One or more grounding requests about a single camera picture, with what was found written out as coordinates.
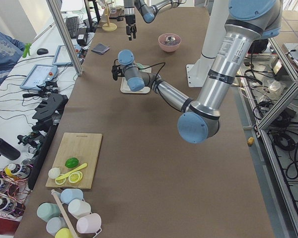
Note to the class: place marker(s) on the wooden mug tree stand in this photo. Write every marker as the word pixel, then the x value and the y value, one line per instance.
pixel 108 5

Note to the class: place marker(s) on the cream rabbit serving tray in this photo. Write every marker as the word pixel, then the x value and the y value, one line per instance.
pixel 124 88

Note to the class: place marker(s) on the aluminium frame post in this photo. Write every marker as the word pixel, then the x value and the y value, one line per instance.
pixel 58 19

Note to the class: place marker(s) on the person in blue shirt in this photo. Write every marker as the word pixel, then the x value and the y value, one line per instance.
pixel 11 50

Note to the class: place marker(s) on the green spray handle tool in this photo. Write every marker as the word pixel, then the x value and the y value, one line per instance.
pixel 26 51

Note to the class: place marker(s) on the white cup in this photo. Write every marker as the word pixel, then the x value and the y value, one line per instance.
pixel 79 208

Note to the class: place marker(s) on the green bowl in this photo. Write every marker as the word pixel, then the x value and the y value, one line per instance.
pixel 140 66

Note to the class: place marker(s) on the blue teach pendant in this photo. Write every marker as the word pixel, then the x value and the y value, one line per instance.
pixel 38 75

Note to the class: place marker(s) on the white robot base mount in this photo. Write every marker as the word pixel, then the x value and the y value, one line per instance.
pixel 198 72

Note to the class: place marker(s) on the wooden cutting board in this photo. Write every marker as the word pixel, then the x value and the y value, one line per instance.
pixel 83 146

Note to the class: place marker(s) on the grey cup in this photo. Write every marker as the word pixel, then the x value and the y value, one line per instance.
pixel 55 224

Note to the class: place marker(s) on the wooden rack rod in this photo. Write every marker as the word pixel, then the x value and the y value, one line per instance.
pixel 64 214

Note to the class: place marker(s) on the yellow plastic knife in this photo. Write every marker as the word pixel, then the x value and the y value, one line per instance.
pixel 72 171

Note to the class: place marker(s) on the black computer mouse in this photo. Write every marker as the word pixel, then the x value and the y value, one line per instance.
pixel 42 51

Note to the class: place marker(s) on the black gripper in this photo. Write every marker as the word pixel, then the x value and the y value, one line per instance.
pixel 114 74
pixel 130 21

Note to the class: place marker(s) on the pink bowl with ice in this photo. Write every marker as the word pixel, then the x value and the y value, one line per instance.
pixel 167 48

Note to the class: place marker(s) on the black gripper stand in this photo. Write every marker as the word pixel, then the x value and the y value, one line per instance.
pixel 45 110

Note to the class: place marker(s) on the green lime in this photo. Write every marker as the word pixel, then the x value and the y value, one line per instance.
pixel 71 162

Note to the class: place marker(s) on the blue cup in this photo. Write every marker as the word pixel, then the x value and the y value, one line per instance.
pixel 71 194

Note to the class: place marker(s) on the black water bottle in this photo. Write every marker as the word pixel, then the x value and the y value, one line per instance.
pixel 8 150

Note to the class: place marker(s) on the lemon slice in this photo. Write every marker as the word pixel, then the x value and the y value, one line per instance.
pixel 60 181
pixel 75 177

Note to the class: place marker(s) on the green cup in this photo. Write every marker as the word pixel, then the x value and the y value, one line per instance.
pixel 47 211

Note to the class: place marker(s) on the pink cup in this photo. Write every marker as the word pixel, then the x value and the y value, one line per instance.
pixel 89 224

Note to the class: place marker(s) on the yellow cup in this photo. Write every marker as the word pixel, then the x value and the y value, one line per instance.
pixel 63 233

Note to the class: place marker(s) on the white garlic bulb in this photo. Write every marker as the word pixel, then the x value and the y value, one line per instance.
pixel 53 173

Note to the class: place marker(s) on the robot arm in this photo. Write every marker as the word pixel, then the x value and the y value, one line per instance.
pixel 248 21
pixel 148 13

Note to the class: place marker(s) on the grey folded cloth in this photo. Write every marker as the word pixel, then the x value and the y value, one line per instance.
pixel 100 49

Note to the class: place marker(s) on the black keyboard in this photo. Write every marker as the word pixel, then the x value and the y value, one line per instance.
pixel 72 24

